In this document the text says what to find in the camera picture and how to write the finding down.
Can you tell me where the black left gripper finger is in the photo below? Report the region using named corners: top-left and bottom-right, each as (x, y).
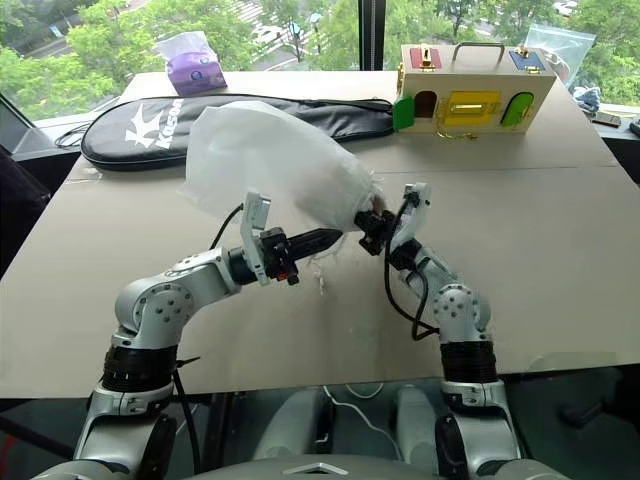
top-left (290, 239), bottom-right (342, 262)
top-left (288, 228), bottom-right (344, 248)

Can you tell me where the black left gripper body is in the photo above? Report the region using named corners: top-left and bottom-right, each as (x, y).
top-left (259, 226), bottom-right (302, 287)

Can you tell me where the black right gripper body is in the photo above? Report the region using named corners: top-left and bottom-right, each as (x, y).
top-left (358, 210), bottom-right (400, 257)

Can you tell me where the white drawstring bag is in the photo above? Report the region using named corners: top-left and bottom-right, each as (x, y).
top-left (177, 100), bottom-right (387, 297)

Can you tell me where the clear zip plastic bag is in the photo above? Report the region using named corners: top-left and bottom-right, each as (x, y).
top-left (524, 22), bottom-right (597, 94)

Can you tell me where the wooden lock box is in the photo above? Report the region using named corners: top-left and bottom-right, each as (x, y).
top-left (392, 41), bottom-right (558, 138)

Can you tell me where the grey rounded robot leg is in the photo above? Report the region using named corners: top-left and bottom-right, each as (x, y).
top-left (257, 388), bottom-right (332, 464)
top-left (393, 384), bottom-right (442, 477)

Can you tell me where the black racket cover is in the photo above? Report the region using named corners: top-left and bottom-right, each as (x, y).
top-left (53, 94), bottom-right (397, 172)

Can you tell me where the purple tissue pack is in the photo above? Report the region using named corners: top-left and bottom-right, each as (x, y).
top-left (156, 30), bottom-right (228, 97)

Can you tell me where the grey robot torso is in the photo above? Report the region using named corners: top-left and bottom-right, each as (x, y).
top-left (43, 449), bottom-right (640, 480)

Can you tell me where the blue cloth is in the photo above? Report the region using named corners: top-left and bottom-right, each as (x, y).
top-left (571, 85), bottom-right (604, 109)

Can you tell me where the dark purple cloth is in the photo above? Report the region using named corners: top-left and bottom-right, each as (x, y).
top-left (0, 145), bottom-right (52, 274)

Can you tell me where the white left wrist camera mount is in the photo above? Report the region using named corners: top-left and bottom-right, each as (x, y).
top-left (239, 188), bottom-right (274, 287)

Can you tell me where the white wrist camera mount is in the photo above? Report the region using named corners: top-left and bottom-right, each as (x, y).
top-left (239, 188), bottom-right (274, 287)
top-left (389, 182), bottom-right (433, 251)

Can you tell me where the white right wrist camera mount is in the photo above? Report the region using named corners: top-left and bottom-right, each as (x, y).
top-left (389, 182), bottom-right (433, 251)

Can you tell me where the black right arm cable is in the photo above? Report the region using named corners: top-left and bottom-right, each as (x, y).
top-left (383, 198), bottom-right (442, 342)

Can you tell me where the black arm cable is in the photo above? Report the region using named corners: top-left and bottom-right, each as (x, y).
top-left (171, 201), bottom-right (247, 477)
top-left (383, 198), bottom-right (442, 342)

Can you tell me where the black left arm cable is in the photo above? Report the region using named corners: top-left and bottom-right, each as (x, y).
top-left (171, 201), bottom-right (247, 477)

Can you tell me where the white cable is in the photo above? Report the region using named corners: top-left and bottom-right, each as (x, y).
top-left (321, 382), bottom-right (401, 451)

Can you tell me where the dark window frame post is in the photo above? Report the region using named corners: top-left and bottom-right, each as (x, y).
top-left (358, 0), bottom-right (387, 72)

